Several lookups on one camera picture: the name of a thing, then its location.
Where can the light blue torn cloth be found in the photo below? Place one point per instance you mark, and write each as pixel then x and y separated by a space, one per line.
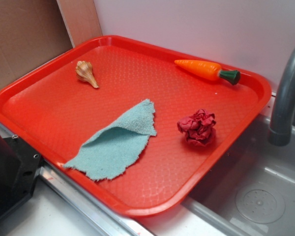
pixel 111 150

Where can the orange plastic toy carrot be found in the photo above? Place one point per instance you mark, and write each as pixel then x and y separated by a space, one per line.
pixel 209 70

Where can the red plastic tray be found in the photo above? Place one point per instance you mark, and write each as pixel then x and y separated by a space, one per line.
pixel 55 112

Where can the crumpled red paper ball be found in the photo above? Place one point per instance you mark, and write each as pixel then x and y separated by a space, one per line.
pixel 198 129

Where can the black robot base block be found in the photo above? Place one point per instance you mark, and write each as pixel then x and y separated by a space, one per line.
pixel 19 168

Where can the brown cardboard panel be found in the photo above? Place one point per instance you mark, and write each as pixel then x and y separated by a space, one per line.
pixel 33 32

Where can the brown striped conch shell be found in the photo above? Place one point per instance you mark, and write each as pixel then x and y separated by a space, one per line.
pixel 84 71

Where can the grey curved faucet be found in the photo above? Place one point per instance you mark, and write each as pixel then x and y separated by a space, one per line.
pixel 283 112

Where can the grey plastic sink basin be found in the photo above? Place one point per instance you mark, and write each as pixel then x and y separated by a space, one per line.
pixel 250 191

